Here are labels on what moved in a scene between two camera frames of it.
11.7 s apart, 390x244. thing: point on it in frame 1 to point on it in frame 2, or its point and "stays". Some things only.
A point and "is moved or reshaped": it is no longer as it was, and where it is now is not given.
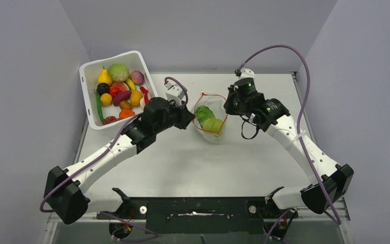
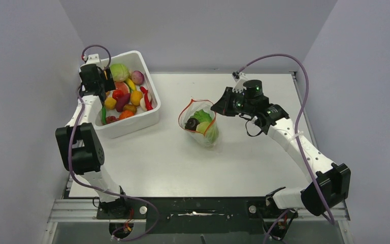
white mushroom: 142,102 stays
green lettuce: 203,113 is moved or reshaped
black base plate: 200,215 stays
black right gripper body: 233,105 stays
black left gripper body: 174,117 to 105,81
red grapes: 110,119 stays
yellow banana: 131,84 stays
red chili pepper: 145,91 stays
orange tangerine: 125,113 stays
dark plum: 102,88 is moved or reshaped
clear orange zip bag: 209,116 is moved or reshaped
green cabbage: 119,72 stays
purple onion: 137,77 stays
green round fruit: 213,124 to 201,127
